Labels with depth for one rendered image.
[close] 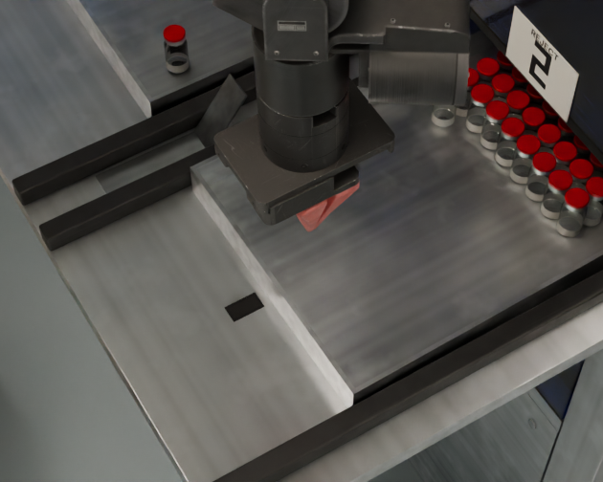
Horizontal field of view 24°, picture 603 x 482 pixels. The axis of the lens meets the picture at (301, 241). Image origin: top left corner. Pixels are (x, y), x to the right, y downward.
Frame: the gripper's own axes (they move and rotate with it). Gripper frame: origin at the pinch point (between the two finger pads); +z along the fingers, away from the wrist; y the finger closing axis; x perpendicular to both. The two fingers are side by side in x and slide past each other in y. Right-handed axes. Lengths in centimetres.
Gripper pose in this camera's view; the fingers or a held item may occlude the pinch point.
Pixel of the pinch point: (306, 217)
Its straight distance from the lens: 97.1
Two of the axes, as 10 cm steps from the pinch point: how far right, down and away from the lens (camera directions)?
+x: -5.1, -7.1, 4.8
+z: 0.2, 5.5, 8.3
